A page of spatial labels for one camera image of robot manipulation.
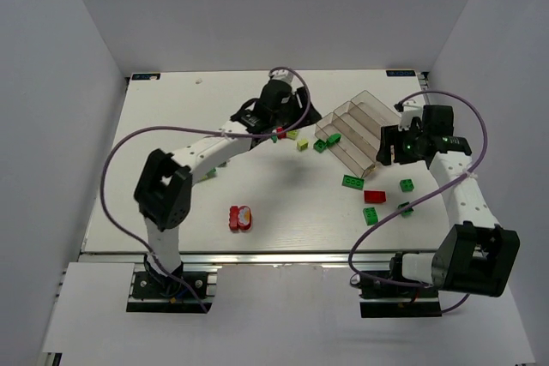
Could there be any green 2x2 lego brick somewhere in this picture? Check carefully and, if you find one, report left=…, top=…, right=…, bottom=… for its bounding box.
left=313, top=139, right=327, bottom=153

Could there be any green 2x2 lego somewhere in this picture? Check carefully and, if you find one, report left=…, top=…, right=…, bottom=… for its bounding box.
left=399, top=178, right=415, bottom=193
left=363, top=207, right=378, bottom=226

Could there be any green sloped lego brick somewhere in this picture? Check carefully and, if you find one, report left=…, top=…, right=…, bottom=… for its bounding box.
left=326, top=133, right=341, bottom=147

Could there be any green long lego brick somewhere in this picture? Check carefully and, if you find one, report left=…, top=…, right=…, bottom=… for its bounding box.
left=341, top=175, right=364, bottom=190

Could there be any green on lime long lego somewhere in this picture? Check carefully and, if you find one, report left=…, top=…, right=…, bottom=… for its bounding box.
left=205, top=168, right=217, bottom=179

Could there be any green 2x2 lego front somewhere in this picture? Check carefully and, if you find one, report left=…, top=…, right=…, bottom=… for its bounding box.
left=363, top=207, right=378, bottom=226

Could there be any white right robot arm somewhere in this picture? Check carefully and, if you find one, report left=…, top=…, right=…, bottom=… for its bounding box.
left=377, top=104, right=520, bottom=297

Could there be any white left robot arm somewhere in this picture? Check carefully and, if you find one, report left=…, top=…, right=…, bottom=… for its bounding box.
left=134, top=77, right=321, bottom=282

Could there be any small red lego brick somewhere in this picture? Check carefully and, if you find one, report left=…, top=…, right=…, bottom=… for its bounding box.
left=276, top=127, right=287, bottom=139

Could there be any lime 2x2 lego brick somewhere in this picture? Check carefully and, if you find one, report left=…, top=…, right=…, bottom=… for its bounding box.
left=286, top=130, right=299, bottom=140

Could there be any clear compartment organizer tray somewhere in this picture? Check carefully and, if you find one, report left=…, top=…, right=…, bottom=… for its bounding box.
left=315, top=90, right=400, bottom=178

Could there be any lime small lego brick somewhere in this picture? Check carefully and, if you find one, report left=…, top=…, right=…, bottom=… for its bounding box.
left=297, top=139, right=309, bottom=152

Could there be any blue table label right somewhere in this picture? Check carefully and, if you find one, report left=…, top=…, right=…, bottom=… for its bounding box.
left=386, top=69, right=416, bottom=77

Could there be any blue table label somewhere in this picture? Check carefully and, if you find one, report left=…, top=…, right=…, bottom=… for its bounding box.
left=386, top=69, right=416, bottom=77
left=130, top=73, right=161, bottom=81

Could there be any red flat lego brick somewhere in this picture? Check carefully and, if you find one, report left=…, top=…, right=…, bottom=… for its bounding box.
left=364, top=190, right=387, bottom=204

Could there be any red flower lego block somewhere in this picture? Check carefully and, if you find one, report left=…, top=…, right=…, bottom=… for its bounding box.
left=228, top=206, right=253, bottom=231

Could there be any blue table label left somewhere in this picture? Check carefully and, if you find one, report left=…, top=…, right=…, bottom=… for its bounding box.
left=130, top=73, right=161, bottom=81

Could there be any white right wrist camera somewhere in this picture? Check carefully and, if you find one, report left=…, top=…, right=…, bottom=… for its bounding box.
left=394, top=99, right=424, bottom=131

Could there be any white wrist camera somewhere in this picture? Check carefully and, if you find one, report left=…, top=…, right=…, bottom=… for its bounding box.
left=394, top=99, right=424, bottom=131
left=268, top=69, right=294, bottom=85

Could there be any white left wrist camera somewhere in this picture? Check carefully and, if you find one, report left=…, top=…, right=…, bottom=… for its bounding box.
left=268, top=69, right=294, bottom=85

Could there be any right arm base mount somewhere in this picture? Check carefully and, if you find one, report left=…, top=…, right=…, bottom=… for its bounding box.
left=349, top=274, right=442, bottom=319

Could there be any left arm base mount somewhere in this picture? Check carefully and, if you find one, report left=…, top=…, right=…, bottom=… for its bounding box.
left=126, top=264, right=213, bottom=315

